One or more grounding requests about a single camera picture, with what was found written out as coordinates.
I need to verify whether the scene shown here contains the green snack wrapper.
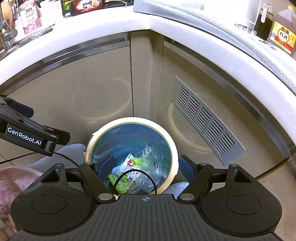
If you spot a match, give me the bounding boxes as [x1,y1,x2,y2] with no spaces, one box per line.
[107,172,135,194]

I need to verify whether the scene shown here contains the white red-logo packet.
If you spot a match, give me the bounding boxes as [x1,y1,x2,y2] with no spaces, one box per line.
[111,153,142,182]

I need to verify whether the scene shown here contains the clear plastic bottle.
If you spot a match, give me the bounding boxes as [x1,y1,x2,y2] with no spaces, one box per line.
[136,145,169,194]

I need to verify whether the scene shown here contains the chrome kitchen faucet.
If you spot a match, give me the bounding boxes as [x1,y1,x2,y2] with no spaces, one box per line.
[0,0,19,52]

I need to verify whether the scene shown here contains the cream rimmed trash bin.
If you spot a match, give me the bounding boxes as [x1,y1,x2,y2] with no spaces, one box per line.
[83,117,179,194]

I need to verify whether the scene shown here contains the silver cabinet vent grille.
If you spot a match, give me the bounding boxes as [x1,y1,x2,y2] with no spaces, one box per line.
[171,77,246,165]

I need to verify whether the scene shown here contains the stainless steel sink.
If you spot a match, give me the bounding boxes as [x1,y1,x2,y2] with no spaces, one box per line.
[0,24,55,60]

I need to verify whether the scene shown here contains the pink hand soap bottle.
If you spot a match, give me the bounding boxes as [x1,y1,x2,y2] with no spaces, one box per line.
[18,0,41,34]

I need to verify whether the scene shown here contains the black spice rack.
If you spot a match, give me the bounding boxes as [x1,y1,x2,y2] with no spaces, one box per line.
[61,0,134,17]

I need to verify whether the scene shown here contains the smartphone with lit screen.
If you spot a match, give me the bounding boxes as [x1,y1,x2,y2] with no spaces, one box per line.
[69,0,105,16]

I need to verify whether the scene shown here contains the large cooking wine jug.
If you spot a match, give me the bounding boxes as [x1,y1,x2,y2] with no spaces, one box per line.
[267,5,295,58]

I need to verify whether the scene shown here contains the dark soy sauce bottle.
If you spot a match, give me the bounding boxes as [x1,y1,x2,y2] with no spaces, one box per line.
[254,3,274,40]

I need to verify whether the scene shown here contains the grey countertop mat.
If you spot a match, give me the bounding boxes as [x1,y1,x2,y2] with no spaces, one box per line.
[133,1,295,93]

